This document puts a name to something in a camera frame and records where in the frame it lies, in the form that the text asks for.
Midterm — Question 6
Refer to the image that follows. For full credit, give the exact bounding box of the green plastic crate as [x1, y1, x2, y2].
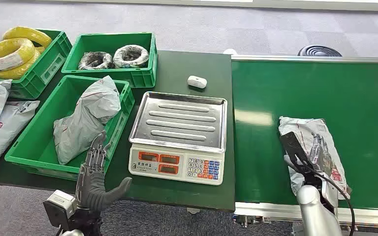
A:
[0, 29, 73, 100]
[4, 75, 135, 181]
[61, 31, 158, 89]

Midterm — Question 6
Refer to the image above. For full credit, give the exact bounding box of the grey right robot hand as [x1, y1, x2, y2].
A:
[309, 133, 334, 178]

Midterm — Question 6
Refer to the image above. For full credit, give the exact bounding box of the black wrapped wire coil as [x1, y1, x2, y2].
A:
[77, 51, 114, 71]
[113, 44, 150, 69]

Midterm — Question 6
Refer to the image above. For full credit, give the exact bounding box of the white electronic weighing scale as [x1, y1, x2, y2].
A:
[128, 91, 228, 186]

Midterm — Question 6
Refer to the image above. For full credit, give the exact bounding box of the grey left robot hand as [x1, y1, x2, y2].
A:
[75, 130, 133, 212]

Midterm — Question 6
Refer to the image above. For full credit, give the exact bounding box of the small white plastic device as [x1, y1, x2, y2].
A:
[187, 75, 208, 89]

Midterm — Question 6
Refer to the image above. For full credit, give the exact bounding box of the green conveyor belt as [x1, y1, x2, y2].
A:
[231, 55, 378, 229]

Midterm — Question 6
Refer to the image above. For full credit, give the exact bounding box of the yellow wire coil with label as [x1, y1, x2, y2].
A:
[0, 37, 36, 72]

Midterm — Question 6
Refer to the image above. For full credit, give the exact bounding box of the white printed courier package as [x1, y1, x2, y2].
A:
[278, 116, 352, 200]

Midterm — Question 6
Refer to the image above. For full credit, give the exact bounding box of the black ribbed round object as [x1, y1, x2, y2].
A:
[297, 45, 343, 58]

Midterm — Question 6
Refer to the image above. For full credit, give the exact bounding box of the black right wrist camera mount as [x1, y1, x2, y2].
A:
[280, 131, 312, 175]

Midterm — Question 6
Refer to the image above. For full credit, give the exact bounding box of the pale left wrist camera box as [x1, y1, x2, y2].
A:
[43, 190, 78, 229]

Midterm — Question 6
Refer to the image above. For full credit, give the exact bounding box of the bulky grey courier package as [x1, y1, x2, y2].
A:
[52, 75, 122, 166]

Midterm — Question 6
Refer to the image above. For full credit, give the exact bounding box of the dark green table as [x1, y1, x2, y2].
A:
[0, 50, 236, 212]

